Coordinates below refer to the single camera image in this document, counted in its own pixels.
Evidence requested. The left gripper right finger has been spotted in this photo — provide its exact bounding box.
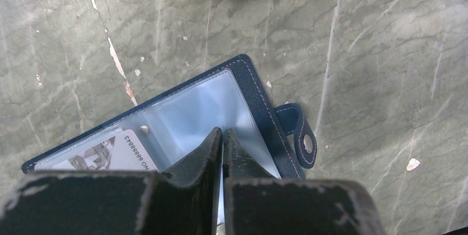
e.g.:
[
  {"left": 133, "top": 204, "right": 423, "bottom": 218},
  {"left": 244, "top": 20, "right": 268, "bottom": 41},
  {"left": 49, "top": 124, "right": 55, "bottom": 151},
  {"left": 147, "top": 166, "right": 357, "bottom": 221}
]
[{"left": 223, "top": 129, "right": 385, "bottom": 234}]

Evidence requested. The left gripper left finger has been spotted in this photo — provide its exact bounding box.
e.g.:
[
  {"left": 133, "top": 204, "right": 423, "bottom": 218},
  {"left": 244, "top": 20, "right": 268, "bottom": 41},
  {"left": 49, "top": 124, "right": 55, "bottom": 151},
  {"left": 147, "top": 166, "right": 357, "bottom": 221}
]
[{"left": 1, "top": 127, "right": 223, "bottom": 234}]

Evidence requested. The blue card holder wallet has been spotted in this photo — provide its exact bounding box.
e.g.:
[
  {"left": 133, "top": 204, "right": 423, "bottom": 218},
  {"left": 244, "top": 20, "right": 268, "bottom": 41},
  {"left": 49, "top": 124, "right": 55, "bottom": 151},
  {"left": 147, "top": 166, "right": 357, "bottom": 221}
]
[{"left": 22, "top": 55, "right": 317, "bottom": 226}]

